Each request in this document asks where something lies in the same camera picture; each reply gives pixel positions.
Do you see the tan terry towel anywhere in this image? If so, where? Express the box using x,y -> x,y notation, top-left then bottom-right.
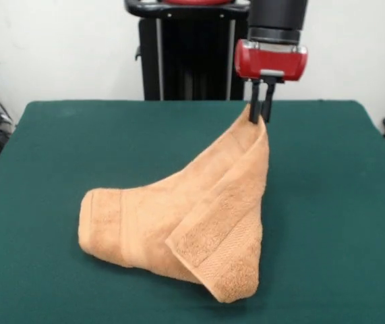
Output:
77,103 -> 270,302

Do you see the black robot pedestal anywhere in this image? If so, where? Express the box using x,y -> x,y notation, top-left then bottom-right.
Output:
124,0 -> 254,101

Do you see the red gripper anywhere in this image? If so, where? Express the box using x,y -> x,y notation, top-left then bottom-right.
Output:
234,39 -> 308,125

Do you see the dark green table cloth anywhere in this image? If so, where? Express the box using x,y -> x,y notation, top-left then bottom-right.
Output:
0,99 -> 385,324

